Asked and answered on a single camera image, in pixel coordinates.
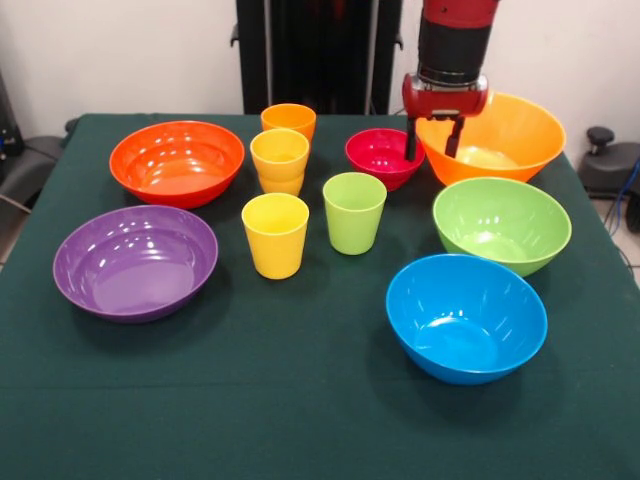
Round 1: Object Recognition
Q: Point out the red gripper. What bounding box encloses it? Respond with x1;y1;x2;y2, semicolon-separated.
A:
402;73;490;162

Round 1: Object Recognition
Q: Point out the small pink bowl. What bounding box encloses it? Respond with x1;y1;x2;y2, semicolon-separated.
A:
344;128;427;192

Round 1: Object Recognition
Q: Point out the large orange bowl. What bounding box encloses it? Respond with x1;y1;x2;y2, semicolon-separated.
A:
415;91;568;187

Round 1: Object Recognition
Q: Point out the yellow cup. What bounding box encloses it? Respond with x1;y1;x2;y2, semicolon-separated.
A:
249;128;311;182
240;192;311;281

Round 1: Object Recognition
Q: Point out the green bowl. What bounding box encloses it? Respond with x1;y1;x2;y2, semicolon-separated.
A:
432;176;573;278

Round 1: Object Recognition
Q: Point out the green cup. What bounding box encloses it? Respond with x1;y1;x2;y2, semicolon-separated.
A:
322;172;389;257

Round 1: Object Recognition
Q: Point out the orange cup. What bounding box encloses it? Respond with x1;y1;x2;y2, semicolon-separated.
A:
260;103;318;146

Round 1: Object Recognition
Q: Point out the yellow-orange cup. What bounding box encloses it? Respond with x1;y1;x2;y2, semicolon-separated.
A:
257;169;306;198

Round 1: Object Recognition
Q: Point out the blue bowl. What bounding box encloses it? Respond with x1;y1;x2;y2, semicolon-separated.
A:
385;253;549;387

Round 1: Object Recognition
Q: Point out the red bowl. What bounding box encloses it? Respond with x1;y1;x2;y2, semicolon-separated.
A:
108;120;246;210

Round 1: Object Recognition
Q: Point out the dark green tablecloth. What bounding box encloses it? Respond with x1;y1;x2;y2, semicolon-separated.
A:
0;113;640;480

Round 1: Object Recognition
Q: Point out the purple bowl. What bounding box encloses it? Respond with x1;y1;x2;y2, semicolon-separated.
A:
52;204;220;325

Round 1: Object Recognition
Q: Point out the black equipment box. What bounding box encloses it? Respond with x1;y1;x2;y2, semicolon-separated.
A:
0;69;24;169

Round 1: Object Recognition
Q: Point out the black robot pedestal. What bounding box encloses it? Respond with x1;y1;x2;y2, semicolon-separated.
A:
230;0;405;116

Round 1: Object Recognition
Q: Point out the blue cable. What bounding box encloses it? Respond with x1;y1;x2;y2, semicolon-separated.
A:
606;154;640;236

